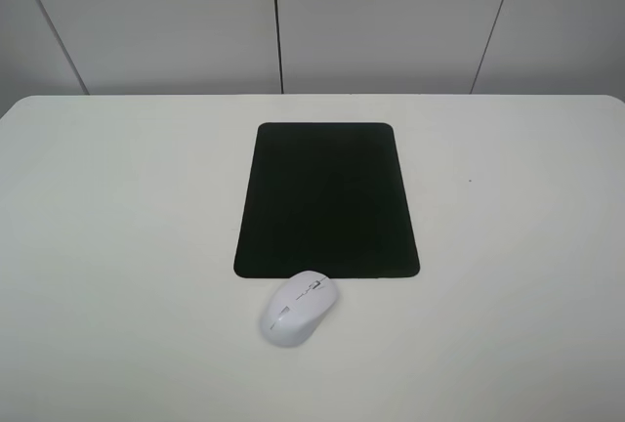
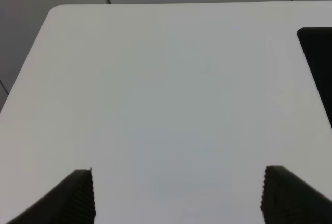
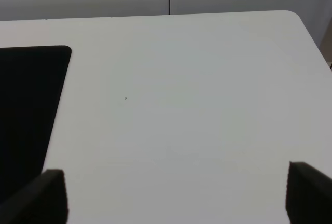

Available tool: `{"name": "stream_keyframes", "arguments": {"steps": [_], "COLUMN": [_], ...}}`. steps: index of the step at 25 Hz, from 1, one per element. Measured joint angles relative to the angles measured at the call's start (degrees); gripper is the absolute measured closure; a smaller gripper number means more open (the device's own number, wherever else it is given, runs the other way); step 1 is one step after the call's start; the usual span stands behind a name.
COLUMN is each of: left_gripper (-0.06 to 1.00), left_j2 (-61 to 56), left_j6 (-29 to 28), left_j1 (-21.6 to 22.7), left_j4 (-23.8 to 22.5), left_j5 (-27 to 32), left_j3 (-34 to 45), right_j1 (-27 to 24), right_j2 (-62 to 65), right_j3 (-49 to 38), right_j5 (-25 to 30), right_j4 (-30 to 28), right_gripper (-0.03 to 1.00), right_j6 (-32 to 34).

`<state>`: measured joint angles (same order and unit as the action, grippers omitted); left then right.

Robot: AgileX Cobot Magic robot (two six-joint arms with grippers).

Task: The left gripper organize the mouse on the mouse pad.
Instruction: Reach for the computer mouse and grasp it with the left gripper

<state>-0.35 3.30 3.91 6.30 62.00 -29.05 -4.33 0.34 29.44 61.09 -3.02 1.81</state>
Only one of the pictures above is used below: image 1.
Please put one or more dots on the white wireless computer mouse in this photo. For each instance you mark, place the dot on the white wireless computer mouse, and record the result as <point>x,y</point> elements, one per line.
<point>297,308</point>

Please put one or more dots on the black rectangular mouse pad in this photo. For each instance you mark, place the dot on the black rectangular mouse pad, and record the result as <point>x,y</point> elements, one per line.
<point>326,197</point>

